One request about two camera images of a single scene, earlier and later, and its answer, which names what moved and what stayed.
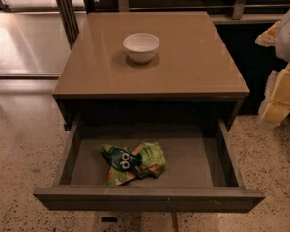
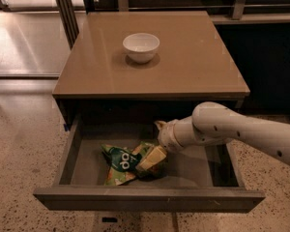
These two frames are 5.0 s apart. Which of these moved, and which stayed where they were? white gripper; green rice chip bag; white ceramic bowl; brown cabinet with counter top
Moved: white gripper
Stayed: brown cabinet with counter top; white ceramic bowl; green rice chip bag
